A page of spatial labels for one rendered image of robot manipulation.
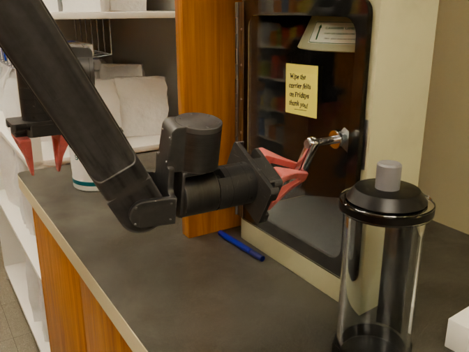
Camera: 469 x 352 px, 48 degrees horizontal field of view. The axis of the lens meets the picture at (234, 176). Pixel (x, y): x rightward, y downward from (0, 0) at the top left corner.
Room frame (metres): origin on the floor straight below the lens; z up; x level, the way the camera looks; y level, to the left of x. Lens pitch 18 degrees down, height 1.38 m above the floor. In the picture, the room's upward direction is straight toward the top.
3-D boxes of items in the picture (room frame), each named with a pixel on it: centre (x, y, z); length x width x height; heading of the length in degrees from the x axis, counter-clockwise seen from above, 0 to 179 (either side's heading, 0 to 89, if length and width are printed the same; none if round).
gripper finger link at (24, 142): (0.89, 0.35, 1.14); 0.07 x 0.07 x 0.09; 32
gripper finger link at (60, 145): (0.90, 0.33, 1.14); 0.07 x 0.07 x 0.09; 32
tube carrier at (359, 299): (0.57, -0.18, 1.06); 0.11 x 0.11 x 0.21
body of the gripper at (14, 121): (0.90, 0.34, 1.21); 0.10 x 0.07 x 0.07; 122
